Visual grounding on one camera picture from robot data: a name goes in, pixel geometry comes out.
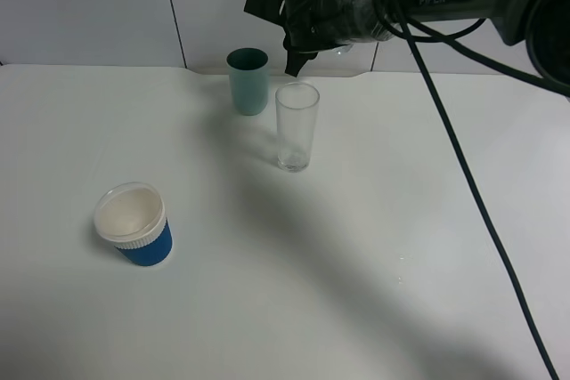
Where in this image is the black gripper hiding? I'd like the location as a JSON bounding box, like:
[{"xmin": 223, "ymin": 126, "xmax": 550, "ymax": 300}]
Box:
[{"xmin": 281, "ymin": 0, "xmax": 399, "ymax": 77}]

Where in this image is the teal plastic cup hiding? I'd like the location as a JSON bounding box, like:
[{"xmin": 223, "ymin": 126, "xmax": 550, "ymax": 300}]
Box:
[{"xmin": 226, "ymin": 47, "xmax": 269, "ymax": 116}]

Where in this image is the blue and white cup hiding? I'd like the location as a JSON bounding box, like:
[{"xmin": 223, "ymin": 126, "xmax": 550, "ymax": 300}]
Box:
[{"xmin": 94, "ymin": 182, "xmax": 173, "ymax": 267}]

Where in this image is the clear bottle with green label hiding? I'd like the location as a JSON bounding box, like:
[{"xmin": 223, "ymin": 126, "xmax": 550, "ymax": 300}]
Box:
[{"xmin": 333, "ymin": 44, "xmax": 353, "ymax": 55}]

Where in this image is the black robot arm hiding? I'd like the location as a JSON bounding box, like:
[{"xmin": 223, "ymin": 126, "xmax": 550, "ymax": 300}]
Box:
[{"xmin": 281, "ymin": 0, "xmax": 569, "ymax": 94}]

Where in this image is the black cable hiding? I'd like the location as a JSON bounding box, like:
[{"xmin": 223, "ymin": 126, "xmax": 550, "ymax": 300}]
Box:
[{"xmin": 373, "ymin": 0, "xmax": 560, "ymax": 380}]

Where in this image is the tall clear glass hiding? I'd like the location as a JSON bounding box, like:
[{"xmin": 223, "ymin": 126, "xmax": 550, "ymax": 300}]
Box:
[{"xmin": 275, "ymin": 82, "xmax": 320, "ymax": 173}]

